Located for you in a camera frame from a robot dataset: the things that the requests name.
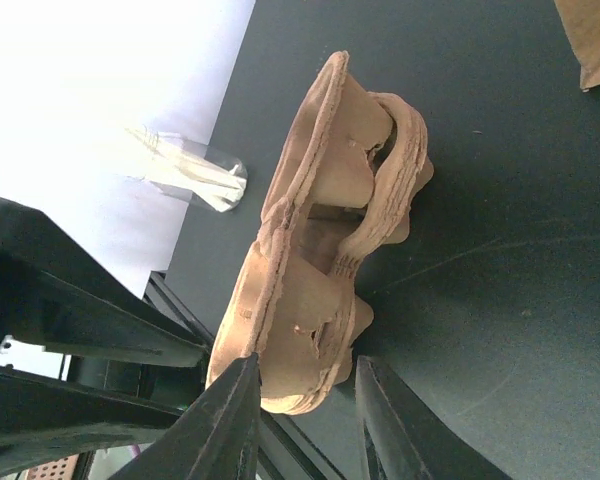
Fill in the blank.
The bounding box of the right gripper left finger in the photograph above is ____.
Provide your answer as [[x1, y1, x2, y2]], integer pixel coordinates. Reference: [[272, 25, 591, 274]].
[[0, 197, 208, 477]]

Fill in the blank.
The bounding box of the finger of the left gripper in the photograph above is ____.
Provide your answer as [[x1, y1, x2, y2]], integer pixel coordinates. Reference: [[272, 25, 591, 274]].
[[130, 354, 260, 479]]

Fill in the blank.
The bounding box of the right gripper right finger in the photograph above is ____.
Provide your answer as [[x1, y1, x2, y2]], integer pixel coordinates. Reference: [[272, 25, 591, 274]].
[[355, 356, 509, 479]]

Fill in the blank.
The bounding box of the brown pulp cup carrier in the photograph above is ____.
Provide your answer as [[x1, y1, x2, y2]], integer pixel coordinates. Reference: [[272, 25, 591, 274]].
[[206, 51, 434, 415]]

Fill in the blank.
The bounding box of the brown paper bag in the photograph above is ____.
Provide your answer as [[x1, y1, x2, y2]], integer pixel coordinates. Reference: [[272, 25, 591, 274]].
[[554, 0, 600, 91]]

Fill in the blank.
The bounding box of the white plastic cutlery bundle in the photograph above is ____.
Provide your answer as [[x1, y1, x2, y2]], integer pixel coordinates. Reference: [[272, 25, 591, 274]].
[[125, 127, 248, 213]]

